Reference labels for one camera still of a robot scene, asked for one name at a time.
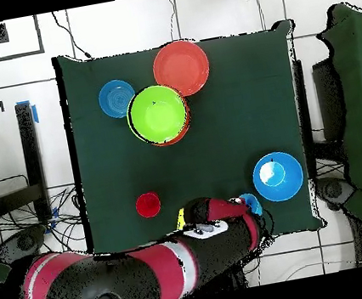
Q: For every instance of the black metal frame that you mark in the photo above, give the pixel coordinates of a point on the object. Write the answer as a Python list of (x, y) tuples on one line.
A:
[(30, 148)]

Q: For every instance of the yellow cup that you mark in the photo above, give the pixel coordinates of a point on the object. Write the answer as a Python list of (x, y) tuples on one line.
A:
[(180, 222)]

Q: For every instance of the large blue bowl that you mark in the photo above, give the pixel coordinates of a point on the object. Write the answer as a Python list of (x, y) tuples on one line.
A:
[(291, 185)]

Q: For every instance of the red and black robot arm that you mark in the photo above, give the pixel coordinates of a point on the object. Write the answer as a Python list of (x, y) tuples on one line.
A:
[(218, 246)]

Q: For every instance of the dark green tablecloth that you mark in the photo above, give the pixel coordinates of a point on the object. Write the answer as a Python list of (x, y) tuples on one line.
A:
[(246, 110)]

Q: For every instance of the orange bowl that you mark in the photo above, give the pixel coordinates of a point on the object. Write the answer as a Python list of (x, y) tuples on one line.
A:
[(186, 131), (182, 66)]

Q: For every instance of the small blue bowl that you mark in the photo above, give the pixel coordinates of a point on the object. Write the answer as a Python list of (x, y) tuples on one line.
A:
[(113, 99)]

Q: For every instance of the green bowl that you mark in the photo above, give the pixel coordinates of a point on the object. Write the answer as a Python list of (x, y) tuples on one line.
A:
[(157, 114)]

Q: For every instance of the red cup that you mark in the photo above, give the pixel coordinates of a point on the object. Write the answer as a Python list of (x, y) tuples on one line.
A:
[(148, 207)]

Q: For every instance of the light blue cup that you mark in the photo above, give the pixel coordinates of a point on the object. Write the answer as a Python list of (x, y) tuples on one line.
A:
[(254, 203)]

